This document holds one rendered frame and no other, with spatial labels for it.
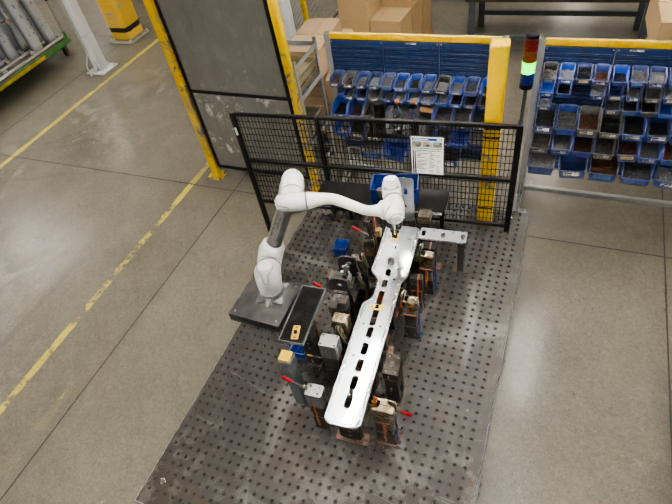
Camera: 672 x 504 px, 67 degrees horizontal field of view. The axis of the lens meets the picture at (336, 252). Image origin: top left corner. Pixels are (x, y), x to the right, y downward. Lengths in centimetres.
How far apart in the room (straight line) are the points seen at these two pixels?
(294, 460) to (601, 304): 259
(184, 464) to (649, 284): 351
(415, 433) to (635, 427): 156
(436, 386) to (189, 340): 220
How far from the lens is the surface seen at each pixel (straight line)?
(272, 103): 482
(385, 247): 318
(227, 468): 295
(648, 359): 414
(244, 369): 319
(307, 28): 598
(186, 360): 427
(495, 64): 303
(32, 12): 1004
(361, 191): 355
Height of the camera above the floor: 330
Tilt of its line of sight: 46 degrees down
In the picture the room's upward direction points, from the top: 12 degrees counter-clockwise
